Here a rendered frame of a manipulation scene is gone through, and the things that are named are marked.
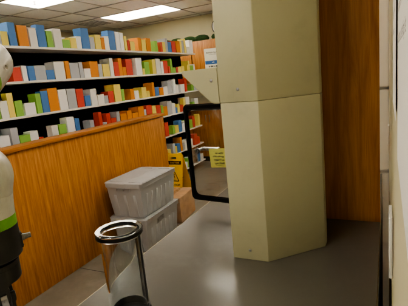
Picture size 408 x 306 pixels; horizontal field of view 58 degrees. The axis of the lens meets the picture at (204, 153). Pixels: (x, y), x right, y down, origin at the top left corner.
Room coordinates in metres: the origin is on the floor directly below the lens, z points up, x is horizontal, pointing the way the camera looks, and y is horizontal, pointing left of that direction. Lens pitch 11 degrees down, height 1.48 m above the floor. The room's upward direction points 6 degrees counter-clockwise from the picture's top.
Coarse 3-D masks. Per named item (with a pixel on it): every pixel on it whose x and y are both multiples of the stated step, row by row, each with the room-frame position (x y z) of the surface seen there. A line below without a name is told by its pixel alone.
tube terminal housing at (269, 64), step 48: (240, 0) 1.02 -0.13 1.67; (288, 0) 1.04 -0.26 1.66; (240, 48) 1.02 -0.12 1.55; (288, 48) 1.04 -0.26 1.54; (240, 96) 1.03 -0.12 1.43; (288, 96) 1.03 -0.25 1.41; (240, 144) 1.03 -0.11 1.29; (288, 144) 1.03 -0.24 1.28; (240, 192) 1.04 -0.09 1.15; (288, 192) 1.03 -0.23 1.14; (240, 240) 1.04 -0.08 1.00; (288, 240) 1.03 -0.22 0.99
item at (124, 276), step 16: (112, 224) 0.84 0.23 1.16; (128, 224) 0.84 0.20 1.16; (96, 240) 0.78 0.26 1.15; (128, 240) 0.76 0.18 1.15; (112, 256) 0.76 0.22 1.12; (128, 256) 0.77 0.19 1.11; (112, 272) 0.76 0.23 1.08; (128, 272) 0.76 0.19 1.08; (112, 288) 0.77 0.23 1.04; (128, 288) 0.76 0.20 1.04; (144, 288) 0.79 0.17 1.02; (112, 304) 0.77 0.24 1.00; (128, 304) 0.76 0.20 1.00; (144, 304) 0.78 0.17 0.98
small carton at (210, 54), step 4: (212, 48) 1.15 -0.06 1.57; (204, 52) 1.16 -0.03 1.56; (208, 52) 1.15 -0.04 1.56; (212, 52) 1.15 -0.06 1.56; (208, 56) 1.15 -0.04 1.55; (212, 56) 1.15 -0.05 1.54; (216, 56) 1.15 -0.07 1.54; (208, 60) 1.16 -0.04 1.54; (212, 60) 1.15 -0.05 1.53; (216, 60) 1.15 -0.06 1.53; (208, 64) 1.16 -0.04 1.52; (212, 64) 1.15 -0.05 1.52; (216, 64) 1.15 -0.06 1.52
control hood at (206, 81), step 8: (184, 72) 1.10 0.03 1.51; (192, 72) 1.09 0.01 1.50; (200, 72) 1.08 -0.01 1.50; (208, 72) 1.07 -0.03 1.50; (216, 72) 1.05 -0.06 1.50; (192, 80) 1.09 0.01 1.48; (200, 80) 1.08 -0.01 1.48; (208, 80) 1.07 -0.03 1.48; (216, 80) 1.06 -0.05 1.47; (200, 88) 1.08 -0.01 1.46; (208, 88) 1.07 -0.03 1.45; (216, 88) 1.06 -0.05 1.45; (208, 96) 1.07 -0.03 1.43; (216, 96) 1.06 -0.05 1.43
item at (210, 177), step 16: (192, 112) 1.48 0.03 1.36; (208, 112) 1.44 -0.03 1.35; (192, 128) 1.49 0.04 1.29; (208, 128) 1.44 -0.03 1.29; (192, 144) 1.49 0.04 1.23; (208, 144) 1.45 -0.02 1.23; (208, 160) 1.45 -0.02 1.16; (224, 160) 1.41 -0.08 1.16; (208, 176) 1.46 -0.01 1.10; (224, 176) 1.41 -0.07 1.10; (208, 192) 1.46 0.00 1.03; (224, 192) 1.42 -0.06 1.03
